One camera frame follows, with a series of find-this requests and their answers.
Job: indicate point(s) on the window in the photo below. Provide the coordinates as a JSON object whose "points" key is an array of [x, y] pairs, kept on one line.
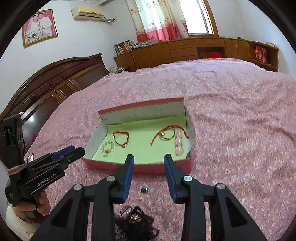
{"points": [[199, 18]]}

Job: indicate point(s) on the cream sleeve left forearm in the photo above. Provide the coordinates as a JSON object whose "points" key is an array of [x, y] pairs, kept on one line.
{"points": [[22, 229]]}

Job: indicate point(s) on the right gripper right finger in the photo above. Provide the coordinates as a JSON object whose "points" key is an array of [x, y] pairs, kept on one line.
{"points": [[228, 218]]}

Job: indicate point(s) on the small phone on bed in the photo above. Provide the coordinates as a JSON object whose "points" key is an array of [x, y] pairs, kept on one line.
{"points": [[30, 158]]}

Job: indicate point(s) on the red cardboard box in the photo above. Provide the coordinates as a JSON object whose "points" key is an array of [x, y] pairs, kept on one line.
{"points": [[147, 110]]}

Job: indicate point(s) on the black feather hair accessory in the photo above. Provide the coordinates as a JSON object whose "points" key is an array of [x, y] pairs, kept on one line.
{"points": [[144, 230]]}

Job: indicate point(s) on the green felt box liner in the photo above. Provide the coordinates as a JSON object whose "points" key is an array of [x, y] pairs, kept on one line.
{"points": [[139, 139]]}

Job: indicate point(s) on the long wooden cabinet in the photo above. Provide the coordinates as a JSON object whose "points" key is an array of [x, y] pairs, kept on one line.
{"points": [[194, 49]]}

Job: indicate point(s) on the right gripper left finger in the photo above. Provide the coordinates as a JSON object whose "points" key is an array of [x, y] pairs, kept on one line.
{"points": [[69, 218]]}

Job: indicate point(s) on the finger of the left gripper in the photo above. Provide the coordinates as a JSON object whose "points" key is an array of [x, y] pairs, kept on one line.
{"points": [[73, 156], [57, 155]]}

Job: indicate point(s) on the framed wedding photo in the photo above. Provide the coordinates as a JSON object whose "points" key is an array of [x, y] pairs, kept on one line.
{"points": [[40, 27]]}

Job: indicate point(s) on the pink white curtain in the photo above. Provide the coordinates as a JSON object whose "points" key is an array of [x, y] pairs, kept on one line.
{"points": [[159, 20]]}

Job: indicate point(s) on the red gift box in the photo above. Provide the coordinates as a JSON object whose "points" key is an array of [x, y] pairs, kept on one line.
{"points": [[260, 54]]}

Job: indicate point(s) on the red item in cabinet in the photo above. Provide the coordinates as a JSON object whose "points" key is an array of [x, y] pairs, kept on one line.
{"points": [[214, 55]]}

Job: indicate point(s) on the dark wooden headboard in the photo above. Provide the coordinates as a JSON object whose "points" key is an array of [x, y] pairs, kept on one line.
{"points": [[45, 90]]}

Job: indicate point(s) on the left hand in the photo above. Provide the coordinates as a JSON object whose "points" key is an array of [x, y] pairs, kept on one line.
{"points": [[43, 208]]}

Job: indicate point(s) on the row of books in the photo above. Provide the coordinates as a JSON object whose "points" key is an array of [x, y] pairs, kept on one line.
{"points": [[124, 47]]}

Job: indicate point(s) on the pearl gold brooch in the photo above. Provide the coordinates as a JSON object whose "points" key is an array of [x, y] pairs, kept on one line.
{"points": [[135, 218]]}

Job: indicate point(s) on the pink floral bedspread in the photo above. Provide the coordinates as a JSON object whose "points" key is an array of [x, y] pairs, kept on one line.
{"points": [[244, 118]]}

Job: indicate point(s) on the wall air conditioner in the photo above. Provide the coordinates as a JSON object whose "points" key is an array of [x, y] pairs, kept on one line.
{"points": [[87, 13]]}

